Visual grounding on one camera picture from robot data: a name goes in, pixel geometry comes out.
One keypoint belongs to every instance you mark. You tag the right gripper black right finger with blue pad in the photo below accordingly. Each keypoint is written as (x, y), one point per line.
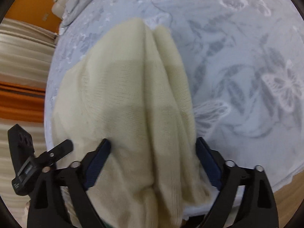
(248, 189)

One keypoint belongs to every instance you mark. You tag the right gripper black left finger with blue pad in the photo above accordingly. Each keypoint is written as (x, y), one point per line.
(47, 205)

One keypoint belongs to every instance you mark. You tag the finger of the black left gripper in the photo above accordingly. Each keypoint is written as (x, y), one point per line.
(48, 158)

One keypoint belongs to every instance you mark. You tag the cream knitted sweater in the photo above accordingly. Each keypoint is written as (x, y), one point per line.
(131, 88)

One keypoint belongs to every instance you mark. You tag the beige pleated curtain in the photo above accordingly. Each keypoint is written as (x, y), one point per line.
(26, 53)

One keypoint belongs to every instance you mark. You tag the light blue butterfly bedspread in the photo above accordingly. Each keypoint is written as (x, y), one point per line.
(244, 62)

